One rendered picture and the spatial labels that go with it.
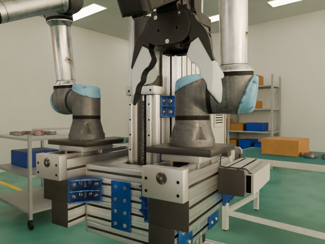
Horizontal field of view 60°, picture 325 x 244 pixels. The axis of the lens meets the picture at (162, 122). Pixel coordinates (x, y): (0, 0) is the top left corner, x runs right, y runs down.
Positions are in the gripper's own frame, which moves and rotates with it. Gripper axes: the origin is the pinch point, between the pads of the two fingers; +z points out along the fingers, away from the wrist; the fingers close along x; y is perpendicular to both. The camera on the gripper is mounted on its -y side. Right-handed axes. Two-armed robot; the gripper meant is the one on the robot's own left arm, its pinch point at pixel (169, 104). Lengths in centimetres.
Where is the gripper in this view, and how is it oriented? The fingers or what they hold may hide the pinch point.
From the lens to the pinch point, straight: 41.4
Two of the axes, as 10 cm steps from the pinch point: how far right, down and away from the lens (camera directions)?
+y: 5.2, -0.2, 8.5
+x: -8.5, -0.1, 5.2
